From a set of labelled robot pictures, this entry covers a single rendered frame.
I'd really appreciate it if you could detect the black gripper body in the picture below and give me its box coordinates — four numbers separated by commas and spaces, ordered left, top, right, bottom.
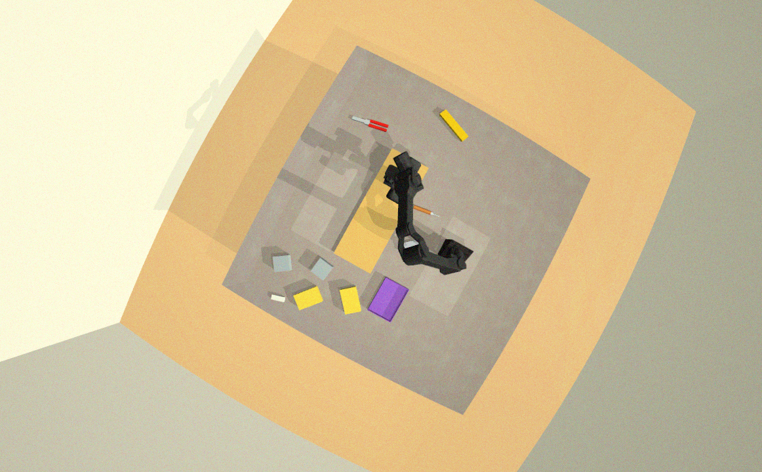
386, 157, 421, 204

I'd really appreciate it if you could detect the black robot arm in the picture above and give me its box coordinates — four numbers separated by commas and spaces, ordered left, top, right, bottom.
384, 151, 467, 275

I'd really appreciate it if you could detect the yellow rectangular block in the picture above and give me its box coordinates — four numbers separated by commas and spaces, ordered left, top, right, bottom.
439, 110, 468, 142
294, 286, 323, 310
340, 286, 361, 315

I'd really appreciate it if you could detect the orange-handled awl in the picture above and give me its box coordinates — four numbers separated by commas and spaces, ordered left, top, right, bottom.
413, 205, 433, 215

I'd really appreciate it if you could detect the purple rectangular tray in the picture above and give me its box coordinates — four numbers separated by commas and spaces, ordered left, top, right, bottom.
367, 277, 409, 322

